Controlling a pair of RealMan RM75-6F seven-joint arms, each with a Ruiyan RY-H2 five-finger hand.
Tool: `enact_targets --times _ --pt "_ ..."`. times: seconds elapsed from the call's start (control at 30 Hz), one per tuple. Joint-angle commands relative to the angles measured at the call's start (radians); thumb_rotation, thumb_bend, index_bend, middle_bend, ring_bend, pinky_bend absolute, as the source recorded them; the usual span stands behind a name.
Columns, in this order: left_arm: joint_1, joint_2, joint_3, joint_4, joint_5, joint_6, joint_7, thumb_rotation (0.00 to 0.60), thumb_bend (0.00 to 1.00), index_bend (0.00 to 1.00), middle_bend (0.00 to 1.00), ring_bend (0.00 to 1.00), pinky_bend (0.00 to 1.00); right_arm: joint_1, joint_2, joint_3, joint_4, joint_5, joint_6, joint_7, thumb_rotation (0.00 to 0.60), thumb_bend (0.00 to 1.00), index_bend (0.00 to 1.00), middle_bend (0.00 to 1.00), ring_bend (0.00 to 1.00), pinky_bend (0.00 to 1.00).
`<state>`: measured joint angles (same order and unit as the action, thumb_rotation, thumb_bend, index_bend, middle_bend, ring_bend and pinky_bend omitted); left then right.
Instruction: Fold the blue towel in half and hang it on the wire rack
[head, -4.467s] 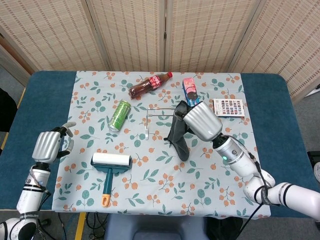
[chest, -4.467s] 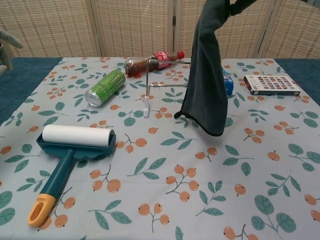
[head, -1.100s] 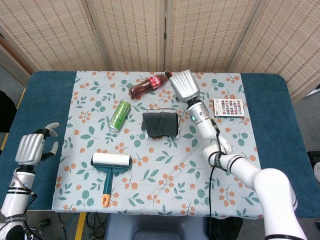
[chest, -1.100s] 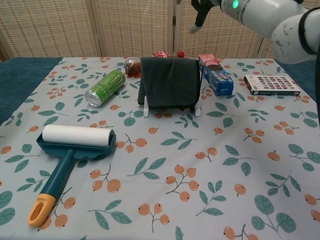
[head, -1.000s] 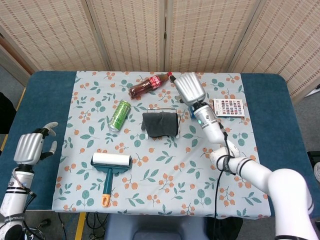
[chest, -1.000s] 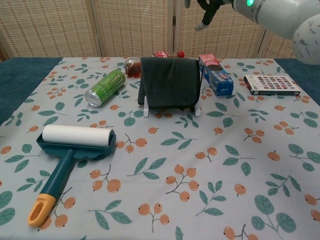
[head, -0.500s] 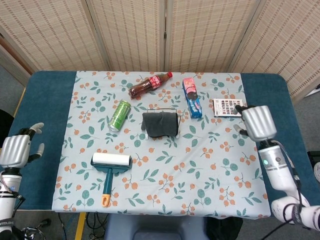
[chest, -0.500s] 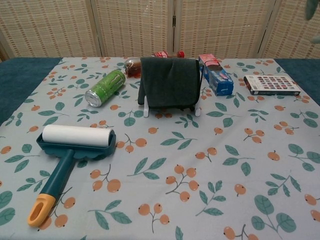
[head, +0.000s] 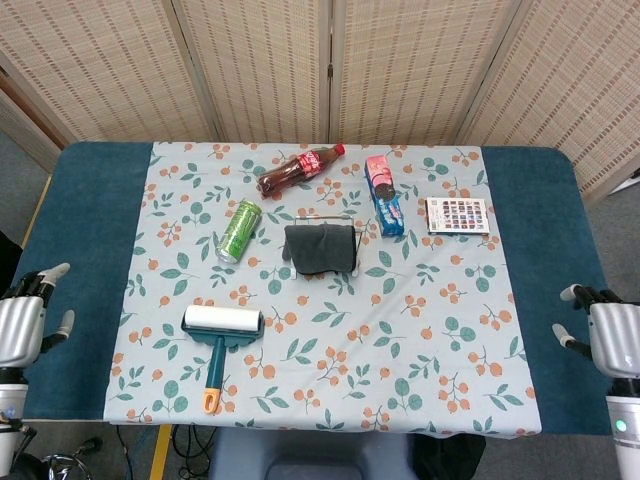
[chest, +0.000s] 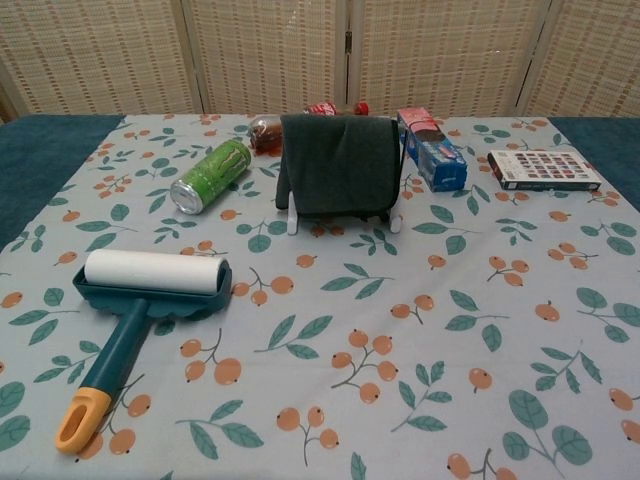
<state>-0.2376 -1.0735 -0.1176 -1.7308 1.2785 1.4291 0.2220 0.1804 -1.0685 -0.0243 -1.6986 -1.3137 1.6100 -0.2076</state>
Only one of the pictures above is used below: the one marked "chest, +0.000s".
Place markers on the blue and pink cookie box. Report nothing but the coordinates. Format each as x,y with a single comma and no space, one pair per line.
440,160

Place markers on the clear acrylic stand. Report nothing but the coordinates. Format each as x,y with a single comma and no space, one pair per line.
293,220

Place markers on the teal table cover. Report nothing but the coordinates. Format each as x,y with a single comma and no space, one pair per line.
30,165

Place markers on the teal lint roller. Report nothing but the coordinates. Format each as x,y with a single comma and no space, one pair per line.
150,272

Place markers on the green energy drink can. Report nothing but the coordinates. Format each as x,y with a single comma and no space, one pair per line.
210,175

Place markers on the flat box with colour grid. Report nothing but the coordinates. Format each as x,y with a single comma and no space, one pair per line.
545,167

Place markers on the woven folding screen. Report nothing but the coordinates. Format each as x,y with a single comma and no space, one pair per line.
275,50

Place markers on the cola bottle with red label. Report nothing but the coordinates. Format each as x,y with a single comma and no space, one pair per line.
265,132

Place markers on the blue microfibre cloth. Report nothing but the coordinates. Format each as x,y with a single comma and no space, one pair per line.
340,165

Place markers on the floral patterned tablecloth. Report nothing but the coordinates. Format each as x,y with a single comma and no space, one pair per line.
450,310

